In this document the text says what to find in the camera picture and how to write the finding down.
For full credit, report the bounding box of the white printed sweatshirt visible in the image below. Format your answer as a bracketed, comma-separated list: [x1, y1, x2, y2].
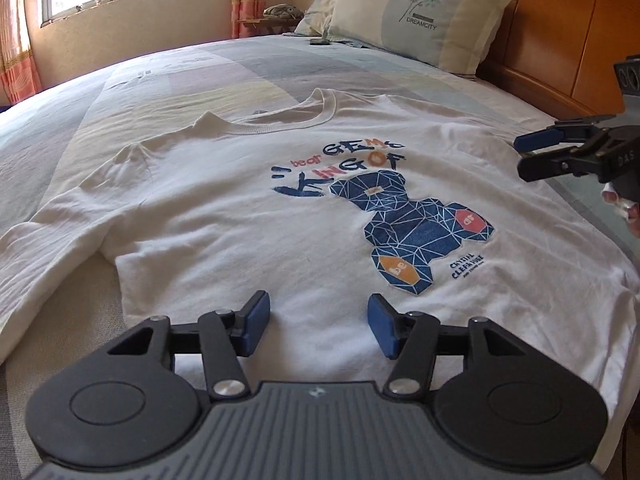
[0, 86, 640, 426]

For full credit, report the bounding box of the person's right hand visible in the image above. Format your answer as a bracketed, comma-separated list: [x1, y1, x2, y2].
[601, 183, 640, 238]

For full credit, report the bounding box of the wooden headboard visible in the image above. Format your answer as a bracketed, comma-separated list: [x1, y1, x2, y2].
[462, 0, 639, 118]

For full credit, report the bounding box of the front pastel pillow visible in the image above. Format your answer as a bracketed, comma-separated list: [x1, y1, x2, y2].
[328, 0, 513, 77]

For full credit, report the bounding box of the pastel pillow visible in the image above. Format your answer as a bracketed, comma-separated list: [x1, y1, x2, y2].
[328, 0, 513, 77]
[294, 0, 335, 37]

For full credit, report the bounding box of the black remote control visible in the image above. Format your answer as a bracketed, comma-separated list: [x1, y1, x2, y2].
[309, 38, 331, 46]

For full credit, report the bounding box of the rear pastel pillow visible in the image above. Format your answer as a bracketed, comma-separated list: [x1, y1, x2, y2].
[294, 0, 335, 37]

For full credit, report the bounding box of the patchwork pastel bed sheet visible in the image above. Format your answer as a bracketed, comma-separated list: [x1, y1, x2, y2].
[1, 36, 551, 479]

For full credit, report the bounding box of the wooden bedside table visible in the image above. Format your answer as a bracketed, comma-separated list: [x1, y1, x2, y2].
[236, 18, 300, 37]

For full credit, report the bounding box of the left orange striped curtain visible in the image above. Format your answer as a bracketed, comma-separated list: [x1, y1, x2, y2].
[1, 0, 42, 105]

